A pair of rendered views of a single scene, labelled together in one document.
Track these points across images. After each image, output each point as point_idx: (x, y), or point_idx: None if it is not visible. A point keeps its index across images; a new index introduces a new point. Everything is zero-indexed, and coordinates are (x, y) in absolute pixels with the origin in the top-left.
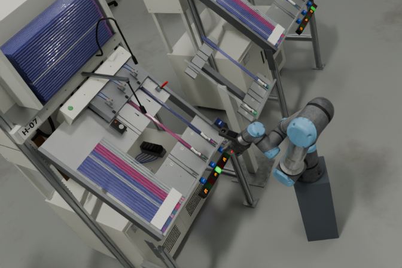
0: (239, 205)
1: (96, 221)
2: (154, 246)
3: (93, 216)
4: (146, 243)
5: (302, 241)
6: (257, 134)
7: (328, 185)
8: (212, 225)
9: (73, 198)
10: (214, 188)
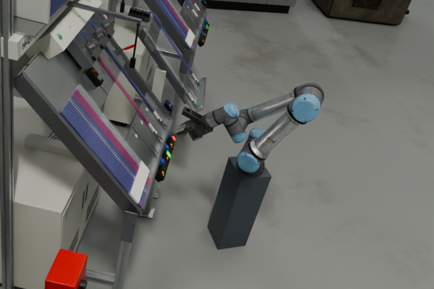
0: None
1: (14, 201)
2: (135, 219)
3: None
4: (64, 239)
5: (212, 250)
6: (235, 115)
7: (269, 179)
8: (104, 237)
9: (12, 160)
10: None
